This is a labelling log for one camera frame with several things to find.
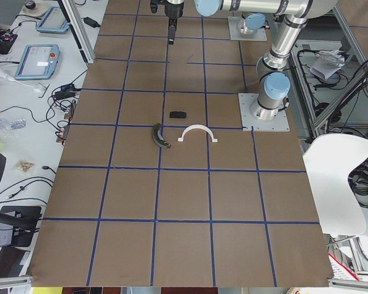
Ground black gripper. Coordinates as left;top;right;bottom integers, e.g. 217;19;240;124
164;0;184;45

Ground black power adapter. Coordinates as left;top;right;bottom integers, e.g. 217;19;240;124
83;17;101;28

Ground black brake pad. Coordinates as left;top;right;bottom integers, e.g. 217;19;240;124
169;111;187;119

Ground green curved brake shoe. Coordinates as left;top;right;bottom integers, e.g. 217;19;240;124
151;123;172;149

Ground far teach pendant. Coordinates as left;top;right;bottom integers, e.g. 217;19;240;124
36;6;69;34

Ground teach pendant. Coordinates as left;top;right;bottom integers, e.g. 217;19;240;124
14;44;60;80
36;6;69;34

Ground near teach pendant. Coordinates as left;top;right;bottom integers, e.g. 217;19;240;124
14;44;60;80

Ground plastic water bottle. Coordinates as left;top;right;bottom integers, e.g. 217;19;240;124
0;118;17;143

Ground white chair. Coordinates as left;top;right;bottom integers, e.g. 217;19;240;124
303;134;368;236

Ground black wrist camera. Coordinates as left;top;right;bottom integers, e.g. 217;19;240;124
150;0;160;13

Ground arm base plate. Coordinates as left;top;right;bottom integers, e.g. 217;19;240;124
238;93;290;132
228;13;267;42

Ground aluminium frame post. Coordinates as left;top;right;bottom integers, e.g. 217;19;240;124
58;0;96;64

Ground white curved plastic bracket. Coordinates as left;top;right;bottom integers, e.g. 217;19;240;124
177;124;218;143

